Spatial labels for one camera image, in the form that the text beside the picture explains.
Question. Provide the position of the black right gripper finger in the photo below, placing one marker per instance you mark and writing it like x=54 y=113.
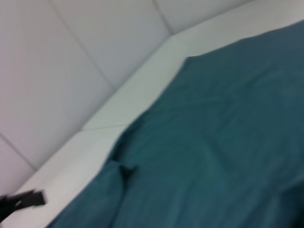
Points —
x=28 y=200

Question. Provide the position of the teal blue shirt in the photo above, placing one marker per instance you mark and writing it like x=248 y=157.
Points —
x=202 y=142

